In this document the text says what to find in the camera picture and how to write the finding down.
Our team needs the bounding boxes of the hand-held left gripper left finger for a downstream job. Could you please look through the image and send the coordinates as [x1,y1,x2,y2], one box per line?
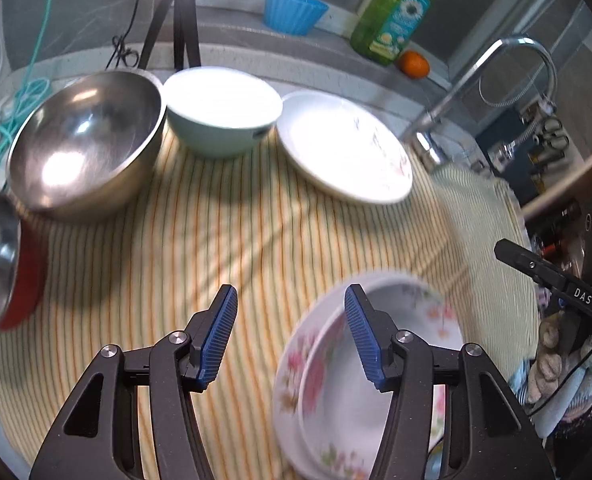
[28,284,239,480]

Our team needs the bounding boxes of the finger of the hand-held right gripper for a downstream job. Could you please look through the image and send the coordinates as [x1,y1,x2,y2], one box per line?
[494,239,567,302]

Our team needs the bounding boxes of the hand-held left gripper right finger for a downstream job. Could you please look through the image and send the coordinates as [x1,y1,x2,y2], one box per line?
[344,283,559,480]

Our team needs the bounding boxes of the white pink floral bowl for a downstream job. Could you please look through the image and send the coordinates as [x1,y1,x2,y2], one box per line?
[296,280,464,480]
[272,270,465,480]

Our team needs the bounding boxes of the white floral plate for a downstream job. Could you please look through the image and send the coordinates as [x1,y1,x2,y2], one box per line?
[276,90,414,205]

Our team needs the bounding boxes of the light blue ceramic bowl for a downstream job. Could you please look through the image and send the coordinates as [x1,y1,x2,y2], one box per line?
[165,66,283,159]

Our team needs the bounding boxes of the large steel bowl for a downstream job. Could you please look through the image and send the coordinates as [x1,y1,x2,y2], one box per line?
[6,70,167,220]

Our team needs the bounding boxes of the person's right hand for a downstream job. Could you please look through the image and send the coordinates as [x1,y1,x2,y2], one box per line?
[536,312,592,407]

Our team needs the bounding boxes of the wooden shelf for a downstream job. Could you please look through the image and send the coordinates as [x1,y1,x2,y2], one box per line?
[520,145,592,221]

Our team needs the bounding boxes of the striped yellow cloth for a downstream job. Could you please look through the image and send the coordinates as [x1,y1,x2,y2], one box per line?
[0,90,541,480]

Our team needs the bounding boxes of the scissors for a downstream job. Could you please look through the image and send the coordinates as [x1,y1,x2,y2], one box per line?
[536,115,574,166]

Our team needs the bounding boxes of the dark utensil holder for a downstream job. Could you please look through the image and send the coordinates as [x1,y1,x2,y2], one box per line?
[476,110,541,191]

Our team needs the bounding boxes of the chrome faucet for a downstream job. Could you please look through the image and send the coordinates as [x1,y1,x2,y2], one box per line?
[401,35,559,171]

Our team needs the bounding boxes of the orange fruit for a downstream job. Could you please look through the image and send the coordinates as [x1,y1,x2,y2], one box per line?
[397,50,431,79]

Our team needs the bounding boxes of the green dish soap bottle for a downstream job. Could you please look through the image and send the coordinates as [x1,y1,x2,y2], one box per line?
[351,0,451,67]

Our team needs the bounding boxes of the black tripod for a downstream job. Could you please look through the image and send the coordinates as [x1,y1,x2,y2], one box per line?
[138,0,201,71]

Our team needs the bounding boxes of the blue fluted silicone cup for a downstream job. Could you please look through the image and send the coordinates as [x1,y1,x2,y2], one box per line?
[264,0,329,37]

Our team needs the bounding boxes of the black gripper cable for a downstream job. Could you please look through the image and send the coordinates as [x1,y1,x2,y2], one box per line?
[524,336,592,415]

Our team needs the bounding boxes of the flexible metal hose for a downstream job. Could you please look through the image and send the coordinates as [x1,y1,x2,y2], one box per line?
[490,102,559,168]

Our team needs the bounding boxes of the teal cable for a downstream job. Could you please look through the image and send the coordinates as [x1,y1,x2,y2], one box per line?
[0,0,59,201]

